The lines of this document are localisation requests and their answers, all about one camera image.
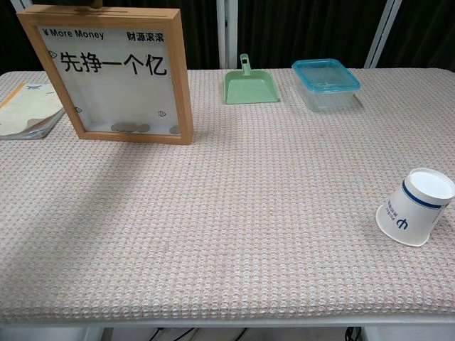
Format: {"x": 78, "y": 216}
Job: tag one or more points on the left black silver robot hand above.
{"x": 93, "y": 4}

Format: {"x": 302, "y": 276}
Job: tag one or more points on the silver coin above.
{"x": 116, "y": 126}
{"x": 143, "y": 128}
{"x": 129, "y": 127}
{"x": 175, "y": 130}

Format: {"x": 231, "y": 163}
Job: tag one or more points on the green plastic dustpan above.
{"x": 249, "y": 89}

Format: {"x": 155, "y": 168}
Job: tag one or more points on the clear container with blue lid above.
{"x": 325, "y": 81}

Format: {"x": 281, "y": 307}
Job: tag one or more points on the beige woven tablecloth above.
{"x": 231, "y": 213}

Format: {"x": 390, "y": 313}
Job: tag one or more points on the white paper cup blue print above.
{"x": 409, "y": 209}

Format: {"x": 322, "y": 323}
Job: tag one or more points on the white metal frame post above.
{"x": 382, "y": 35}
{"x": 227, "y": 35}
{"x": 19, "y": 4}

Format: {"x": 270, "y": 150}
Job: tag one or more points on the wooden frame money box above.
{"x": 32, "y": 53}

